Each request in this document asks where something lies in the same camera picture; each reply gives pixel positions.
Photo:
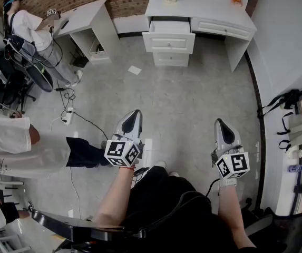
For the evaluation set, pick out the white wrist band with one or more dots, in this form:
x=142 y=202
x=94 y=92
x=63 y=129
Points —
x=227 y=183

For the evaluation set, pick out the white paper sheet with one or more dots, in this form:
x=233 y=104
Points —
x=135 y=70

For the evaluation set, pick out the white power strip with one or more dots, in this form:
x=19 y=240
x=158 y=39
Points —
x=69 y=117

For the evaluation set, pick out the plain white desk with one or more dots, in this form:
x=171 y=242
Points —
x=87 y=12

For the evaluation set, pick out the person's right white shoe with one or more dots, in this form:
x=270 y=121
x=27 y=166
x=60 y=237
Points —
x=173 y=174

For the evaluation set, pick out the glossy black chair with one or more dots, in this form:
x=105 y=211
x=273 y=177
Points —
x=61 y=225

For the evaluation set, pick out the white cloth bag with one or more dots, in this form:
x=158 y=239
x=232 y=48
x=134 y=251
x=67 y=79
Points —
x=298 y=130

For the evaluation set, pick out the person's black trousers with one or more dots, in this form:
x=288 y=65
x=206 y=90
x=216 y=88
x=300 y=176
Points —
x=166 y=207

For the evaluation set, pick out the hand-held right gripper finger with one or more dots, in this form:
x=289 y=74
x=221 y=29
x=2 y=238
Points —
x=218 y=133
x=232 y=138

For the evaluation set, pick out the person's right forearm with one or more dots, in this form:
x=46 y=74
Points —
x=229 y=209

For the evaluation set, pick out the black remote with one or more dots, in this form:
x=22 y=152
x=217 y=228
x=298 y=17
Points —
x=64 y=24

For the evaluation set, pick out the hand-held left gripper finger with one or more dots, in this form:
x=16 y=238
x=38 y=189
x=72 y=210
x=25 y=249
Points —
x=138 y=128
x=124 y=125

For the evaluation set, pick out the clear water bottle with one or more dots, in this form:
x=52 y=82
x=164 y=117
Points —
x=295 y=168

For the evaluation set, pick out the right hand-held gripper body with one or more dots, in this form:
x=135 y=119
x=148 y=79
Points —
x=235 y=165

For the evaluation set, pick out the person's left forearm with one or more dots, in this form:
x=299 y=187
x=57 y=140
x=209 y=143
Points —
x=114 y=199

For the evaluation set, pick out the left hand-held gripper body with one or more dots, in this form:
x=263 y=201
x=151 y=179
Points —
x=116 y=150

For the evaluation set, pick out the black router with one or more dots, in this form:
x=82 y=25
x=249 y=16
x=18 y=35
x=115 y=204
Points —
x=80 y=61

